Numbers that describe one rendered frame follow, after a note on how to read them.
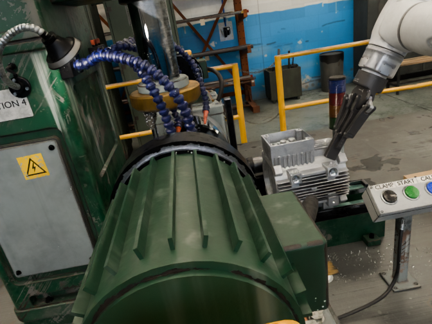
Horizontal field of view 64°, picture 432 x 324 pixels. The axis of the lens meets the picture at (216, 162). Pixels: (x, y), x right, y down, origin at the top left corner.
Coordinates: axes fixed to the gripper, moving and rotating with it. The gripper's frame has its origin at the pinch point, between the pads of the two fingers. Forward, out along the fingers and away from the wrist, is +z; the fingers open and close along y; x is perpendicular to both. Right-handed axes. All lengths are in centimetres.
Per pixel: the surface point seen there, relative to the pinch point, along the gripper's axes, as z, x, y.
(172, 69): -3.7, -46.8, -2.8
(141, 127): 113, -49, -316
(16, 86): 7, -74, 15
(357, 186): 11.4, 19.7, -10.1
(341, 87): -14.4, 10.9, -33.0
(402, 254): 15.2, 17.7, 20.0
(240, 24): -40, 44, -482
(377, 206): 5.1, 2.8, 21.8
